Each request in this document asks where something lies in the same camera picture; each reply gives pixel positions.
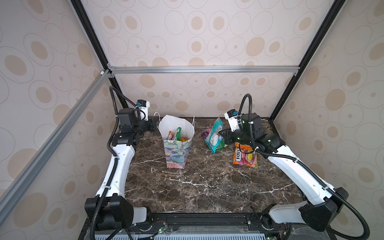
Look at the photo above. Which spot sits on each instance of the teal snack bag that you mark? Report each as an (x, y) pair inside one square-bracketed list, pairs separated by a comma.
[(214, 137)]

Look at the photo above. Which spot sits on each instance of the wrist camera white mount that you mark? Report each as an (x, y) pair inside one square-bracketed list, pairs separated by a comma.
[(232, 117), (143, 107)]

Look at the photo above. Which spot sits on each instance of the green Fox's candy bag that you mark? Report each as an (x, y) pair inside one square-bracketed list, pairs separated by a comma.
[(177, 136)]

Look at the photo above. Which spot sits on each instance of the pink yellow Fox's fruits bag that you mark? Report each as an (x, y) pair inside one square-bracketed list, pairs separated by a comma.
[(170, 136)]

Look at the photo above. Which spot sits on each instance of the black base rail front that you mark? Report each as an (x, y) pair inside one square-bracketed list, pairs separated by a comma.
[(219, 226)]

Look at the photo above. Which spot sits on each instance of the black corner frame post right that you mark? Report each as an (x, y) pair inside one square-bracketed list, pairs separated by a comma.
[(313, 47)]

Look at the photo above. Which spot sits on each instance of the floral paper bag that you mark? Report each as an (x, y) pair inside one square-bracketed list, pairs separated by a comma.
[(176, 152)]

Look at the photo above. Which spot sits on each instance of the green spring tea snack bag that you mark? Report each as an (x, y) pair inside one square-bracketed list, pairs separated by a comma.
[(221, 146)]

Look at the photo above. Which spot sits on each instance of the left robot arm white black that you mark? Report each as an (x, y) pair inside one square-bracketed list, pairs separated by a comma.
[(109, 209)]

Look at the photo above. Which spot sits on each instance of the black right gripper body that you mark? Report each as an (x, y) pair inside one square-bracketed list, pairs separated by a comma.
[(238, 136)]

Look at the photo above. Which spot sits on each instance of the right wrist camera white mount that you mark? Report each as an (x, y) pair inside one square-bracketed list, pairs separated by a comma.
[(232, 117)]

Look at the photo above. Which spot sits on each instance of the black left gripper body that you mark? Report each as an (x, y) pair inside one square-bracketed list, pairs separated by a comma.
[(143, 126)]

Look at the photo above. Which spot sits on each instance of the silver aluminium rail back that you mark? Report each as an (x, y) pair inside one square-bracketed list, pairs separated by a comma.
[(205, 69)]

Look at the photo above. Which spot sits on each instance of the black corner frame post left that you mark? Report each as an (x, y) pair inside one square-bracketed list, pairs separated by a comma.
[(91, 34)]

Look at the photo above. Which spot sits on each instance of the black corner frame post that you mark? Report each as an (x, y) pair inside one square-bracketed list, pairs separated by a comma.
[(91, 34), (313, 47)]

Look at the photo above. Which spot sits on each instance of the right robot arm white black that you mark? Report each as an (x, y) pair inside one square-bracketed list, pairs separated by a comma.
[(318, 209)]

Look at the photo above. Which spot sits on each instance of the silver aluminium rail left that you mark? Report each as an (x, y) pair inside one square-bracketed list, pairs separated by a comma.
[(23, 181)]

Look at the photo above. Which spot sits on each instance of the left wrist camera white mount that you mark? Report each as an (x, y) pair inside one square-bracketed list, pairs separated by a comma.
[(143, 107)]

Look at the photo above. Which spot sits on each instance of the silver aluminium rail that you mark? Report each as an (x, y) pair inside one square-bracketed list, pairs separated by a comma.
[(23, 181), (205, 69)]

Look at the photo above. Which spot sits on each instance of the purple pink snack bag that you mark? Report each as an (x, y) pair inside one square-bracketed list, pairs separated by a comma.
[(206, 132)]

